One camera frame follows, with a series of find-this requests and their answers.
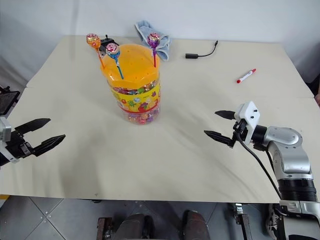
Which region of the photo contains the red white marker pen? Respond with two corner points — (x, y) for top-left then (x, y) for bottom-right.
(235, 68), (257, 85)

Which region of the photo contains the black flat tray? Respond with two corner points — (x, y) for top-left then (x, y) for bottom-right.
(0, 85), (21, 117)

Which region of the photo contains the black adapter cable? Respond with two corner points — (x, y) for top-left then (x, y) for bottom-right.
(184, 40), (220, 61)

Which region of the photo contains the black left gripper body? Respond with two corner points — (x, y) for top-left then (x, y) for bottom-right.
(4, 128), (35, 160)

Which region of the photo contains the blue pink wrapped lollipop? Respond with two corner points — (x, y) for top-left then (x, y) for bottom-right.
(105, 42), (125, 81)

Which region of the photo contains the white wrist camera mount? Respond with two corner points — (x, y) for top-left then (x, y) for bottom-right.
(0, 116), (20, 164)
(234, 100), (262, 146)

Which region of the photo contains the candy jar with yellow lid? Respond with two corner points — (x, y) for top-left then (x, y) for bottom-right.
(99, 43), (162, 126)

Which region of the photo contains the purple wrapped lollipop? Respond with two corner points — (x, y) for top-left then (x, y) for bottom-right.
(146, 32), (161, 69)

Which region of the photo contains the small black device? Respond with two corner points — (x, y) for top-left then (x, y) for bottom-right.
(99, 34), (119, 58)

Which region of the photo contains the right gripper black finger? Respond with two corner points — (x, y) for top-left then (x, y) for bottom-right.
(203, 129), (234, 146)
(214, 110), (236, 121)

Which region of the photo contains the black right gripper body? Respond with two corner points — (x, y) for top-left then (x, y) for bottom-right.
(228, 119), (249, 149)

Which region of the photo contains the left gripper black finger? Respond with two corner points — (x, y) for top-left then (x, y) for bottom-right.
(32, 134), (67, 157)
(15, 118), (52, 136)

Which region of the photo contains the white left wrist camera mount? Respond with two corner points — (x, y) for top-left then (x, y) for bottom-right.
(0, 116), (20, 164)

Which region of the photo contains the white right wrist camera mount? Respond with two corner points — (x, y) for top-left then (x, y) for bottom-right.
(234, 100), (262, 146)

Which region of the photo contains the orange wrapped lollipop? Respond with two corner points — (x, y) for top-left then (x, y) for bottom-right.
(85, 32), (106, 69)

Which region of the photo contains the light blue towel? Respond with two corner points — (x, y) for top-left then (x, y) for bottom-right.
(134, 19), (173, 62)

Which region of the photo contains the dark rounded shape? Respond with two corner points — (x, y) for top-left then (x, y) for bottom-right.
(181, 209), (210, 240)
(116, 212), (155, 240)

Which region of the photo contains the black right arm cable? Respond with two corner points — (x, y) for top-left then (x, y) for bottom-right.
(234, 133), (283, 201)

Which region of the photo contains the rusty metal bracket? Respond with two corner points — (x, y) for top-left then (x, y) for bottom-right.
(96, 216), (114, 240)

